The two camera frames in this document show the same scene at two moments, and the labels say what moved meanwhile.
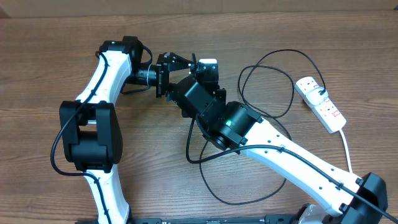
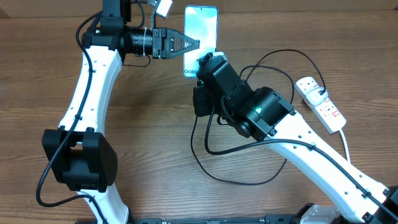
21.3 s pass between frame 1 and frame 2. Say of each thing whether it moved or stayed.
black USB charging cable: moved
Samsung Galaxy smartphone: moved
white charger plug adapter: stayed
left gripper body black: moved
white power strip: stayed
